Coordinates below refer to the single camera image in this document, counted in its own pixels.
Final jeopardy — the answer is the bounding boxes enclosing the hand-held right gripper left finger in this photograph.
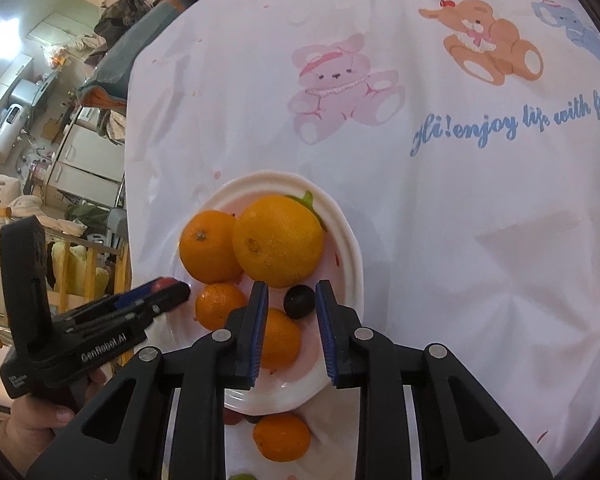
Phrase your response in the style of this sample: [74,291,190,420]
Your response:
[27,280,271,480]

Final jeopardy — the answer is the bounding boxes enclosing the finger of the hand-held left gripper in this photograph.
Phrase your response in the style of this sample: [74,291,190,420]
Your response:
[66,282,192,337]
[74,282,153,325]

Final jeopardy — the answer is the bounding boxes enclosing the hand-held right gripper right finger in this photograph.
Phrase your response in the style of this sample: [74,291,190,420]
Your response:
[314,280,554,480]

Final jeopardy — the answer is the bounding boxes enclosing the small mandarin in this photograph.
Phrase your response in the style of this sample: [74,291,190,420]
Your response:
[179,210,245,284]
[195,282,251,332]
[253,412,312,463]
[259,308,302,371]

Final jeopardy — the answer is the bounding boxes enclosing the pink strawberry pattern plate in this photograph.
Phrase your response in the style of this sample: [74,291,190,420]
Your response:
[167,170,365,416]

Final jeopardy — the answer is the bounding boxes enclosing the large orange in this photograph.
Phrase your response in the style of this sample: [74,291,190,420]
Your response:
[232,195,326,289]

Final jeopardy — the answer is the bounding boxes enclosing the person's left hand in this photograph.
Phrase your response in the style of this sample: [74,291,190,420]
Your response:
[0,367,108,448]

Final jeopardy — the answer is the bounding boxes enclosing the yellow wooden rack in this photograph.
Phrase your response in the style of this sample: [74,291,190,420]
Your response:
[0,205,131,311]

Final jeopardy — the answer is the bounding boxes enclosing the white base cabinet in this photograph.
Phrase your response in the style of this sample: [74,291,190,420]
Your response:
[45,107,126,211]

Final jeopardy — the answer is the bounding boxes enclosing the white water heater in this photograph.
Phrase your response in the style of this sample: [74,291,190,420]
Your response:
[0,104,35,162]

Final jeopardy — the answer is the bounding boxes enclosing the white wall cabinets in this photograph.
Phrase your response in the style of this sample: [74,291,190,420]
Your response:
[0,52,35,116]

